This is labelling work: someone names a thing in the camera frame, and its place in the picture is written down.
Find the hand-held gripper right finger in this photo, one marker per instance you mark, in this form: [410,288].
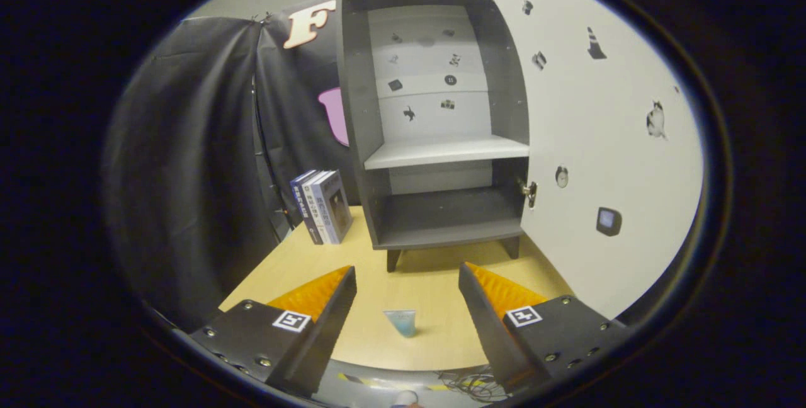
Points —
[488,332]

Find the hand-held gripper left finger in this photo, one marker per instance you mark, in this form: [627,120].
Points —
[321,339]

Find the light blue tube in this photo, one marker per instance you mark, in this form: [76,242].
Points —
[403,323]

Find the white cabinet door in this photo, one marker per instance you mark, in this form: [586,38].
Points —
[598,143]

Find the white cabinet shelf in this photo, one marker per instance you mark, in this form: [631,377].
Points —
[441,151]

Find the black backdrop cloth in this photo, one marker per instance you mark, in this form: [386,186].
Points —
[189,175]

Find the grey cabinet body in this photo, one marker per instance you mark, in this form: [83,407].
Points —
[362,80]

